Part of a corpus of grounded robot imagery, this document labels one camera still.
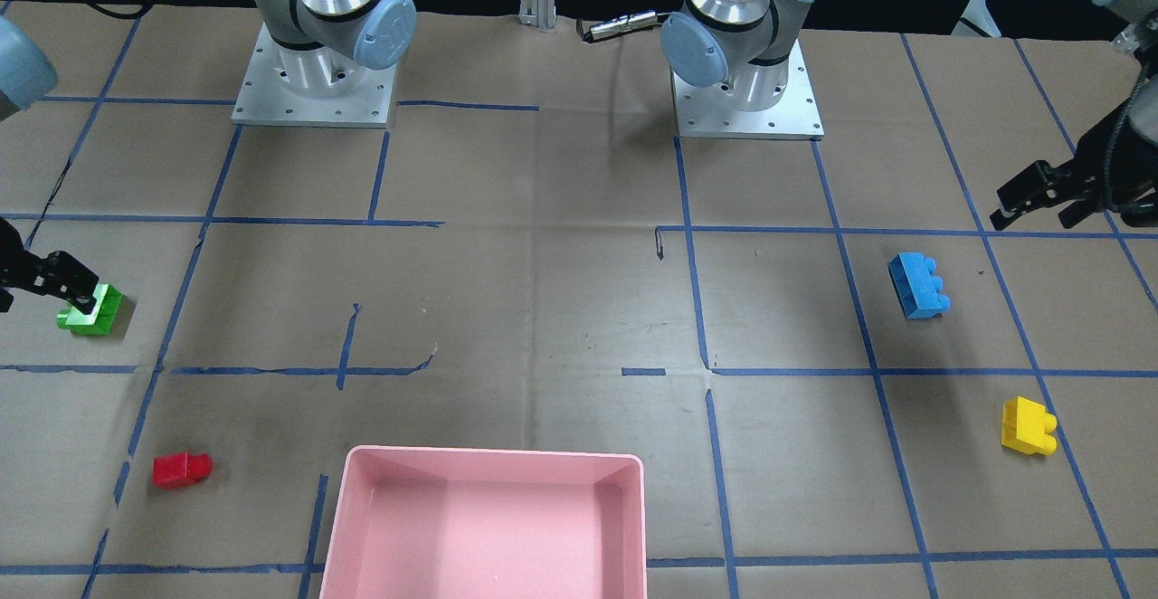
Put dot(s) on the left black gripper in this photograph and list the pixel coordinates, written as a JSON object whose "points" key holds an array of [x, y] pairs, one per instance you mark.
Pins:
{"points": [[1077, 185]]}

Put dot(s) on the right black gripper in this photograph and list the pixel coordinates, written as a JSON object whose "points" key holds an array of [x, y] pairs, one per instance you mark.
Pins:
{"points": [[52, 275]]}

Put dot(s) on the green toy block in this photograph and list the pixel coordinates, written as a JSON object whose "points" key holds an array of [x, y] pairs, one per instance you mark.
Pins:
{"points": [[99, 322]]}

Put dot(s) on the blue toy block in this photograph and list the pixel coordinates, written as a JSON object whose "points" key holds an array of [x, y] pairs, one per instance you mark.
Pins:
{"points": [[919, 289]]}

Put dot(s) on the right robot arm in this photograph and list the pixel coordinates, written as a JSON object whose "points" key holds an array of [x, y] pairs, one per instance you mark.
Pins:
{"points": [[316, 64]]}

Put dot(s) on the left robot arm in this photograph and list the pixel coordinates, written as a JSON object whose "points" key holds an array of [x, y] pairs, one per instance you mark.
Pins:
{"points": [[744, 45]]}

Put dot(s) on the pink plastic box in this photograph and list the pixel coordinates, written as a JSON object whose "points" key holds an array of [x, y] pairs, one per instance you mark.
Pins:
{"points": [[420, 522]]}

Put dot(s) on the red toy block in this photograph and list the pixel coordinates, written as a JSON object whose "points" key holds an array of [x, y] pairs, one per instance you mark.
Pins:
{"points": [[180, 470]]}

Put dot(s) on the yellow toy block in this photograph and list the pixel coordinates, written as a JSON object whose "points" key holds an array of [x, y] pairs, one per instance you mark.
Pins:
{"points": [[1028, 427]]}

